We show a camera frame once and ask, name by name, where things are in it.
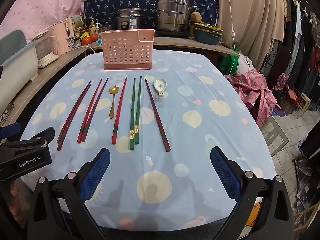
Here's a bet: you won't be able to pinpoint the pink electric kettle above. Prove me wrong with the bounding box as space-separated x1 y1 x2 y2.
48 18 75 55

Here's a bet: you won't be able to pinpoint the white countertop appliance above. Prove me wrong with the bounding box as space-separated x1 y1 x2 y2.
35 31 59 69

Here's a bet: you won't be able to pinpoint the black frame eyeglasses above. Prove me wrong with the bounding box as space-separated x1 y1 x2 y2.
0 102 15 126

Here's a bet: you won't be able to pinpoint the gold flower spoon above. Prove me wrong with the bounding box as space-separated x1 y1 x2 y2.
108 85 118 119

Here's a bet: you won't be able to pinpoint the dark red chopstick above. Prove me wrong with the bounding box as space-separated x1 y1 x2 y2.
144 79 171 152
57 81 92 143
80 77 109 144
57 83 92 152

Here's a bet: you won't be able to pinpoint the black induction cooker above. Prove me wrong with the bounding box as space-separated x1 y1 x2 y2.
155 30 193 39

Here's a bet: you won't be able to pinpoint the person's left hand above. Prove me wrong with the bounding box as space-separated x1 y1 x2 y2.
7 179 34 223

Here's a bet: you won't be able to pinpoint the blue printed tablecloth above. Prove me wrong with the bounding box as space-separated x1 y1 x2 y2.
19 49 278 230

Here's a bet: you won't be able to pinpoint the grey-green board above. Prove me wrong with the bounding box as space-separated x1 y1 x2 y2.
0 30 27 65

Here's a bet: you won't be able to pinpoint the pile of dark clutter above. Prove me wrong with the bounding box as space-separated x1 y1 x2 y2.
292 152 320 230

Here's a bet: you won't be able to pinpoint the pink perforated utensil basket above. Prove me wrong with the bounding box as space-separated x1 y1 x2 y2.
101 29 155 71

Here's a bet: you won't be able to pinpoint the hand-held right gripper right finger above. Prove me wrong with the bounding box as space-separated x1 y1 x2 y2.
210 146 295 240

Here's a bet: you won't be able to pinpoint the steel rice cooker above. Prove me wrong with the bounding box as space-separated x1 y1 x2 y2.
116 8 146 32

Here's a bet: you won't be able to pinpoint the brown teddy bear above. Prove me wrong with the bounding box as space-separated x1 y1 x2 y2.
190 12 203 24

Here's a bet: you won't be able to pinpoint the green bag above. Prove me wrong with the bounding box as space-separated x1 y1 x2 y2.
217 46 240 75

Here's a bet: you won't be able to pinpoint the white cable with switch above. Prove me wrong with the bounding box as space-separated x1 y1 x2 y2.
224 0 240 75

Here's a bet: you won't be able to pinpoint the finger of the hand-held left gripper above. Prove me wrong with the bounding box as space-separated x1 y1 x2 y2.
0 127 56 153
0 123 21 141

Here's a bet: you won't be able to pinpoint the pink pineapple print cloth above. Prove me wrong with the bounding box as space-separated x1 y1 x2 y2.
224 70 278 130

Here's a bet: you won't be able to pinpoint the white plastic bin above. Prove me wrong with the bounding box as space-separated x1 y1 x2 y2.
0 41 39 110

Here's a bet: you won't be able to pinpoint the row of hanging clothes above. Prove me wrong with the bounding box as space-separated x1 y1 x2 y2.
282 0 320 113

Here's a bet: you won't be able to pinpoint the pink printed sheet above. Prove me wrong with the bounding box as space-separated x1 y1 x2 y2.
5 0 100 43

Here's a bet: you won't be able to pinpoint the beige curtain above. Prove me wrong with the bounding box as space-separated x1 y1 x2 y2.
197 0 295 68

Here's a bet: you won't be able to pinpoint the grey metal stool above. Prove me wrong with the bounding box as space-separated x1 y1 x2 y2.
261 116 289 157

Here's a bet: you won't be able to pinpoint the large blue bowl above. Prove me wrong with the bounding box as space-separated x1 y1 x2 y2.
194 29 222 46

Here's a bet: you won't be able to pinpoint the black metal chair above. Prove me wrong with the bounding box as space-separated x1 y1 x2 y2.
260 46 292 90

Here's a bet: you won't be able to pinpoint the blue floral cloth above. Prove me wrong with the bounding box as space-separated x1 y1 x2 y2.
84 0 219 30

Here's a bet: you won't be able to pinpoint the green chopstick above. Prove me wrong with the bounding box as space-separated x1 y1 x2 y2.
129 77 136 151
134 76 142 145

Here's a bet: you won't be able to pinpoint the small wooden stool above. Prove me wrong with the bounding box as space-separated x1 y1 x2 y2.
299 94 312 118

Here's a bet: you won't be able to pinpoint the blue bowl yellow rim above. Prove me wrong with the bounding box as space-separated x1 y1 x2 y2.
192 22 223 34

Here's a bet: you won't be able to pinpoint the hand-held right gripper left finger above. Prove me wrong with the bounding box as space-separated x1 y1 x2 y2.
26 147 111 240

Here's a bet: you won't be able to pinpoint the steel steamer pot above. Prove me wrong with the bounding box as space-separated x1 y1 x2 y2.
155 0 198 33

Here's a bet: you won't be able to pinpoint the white ceramic spoon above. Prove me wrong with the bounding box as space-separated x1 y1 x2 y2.
153 78 166 98

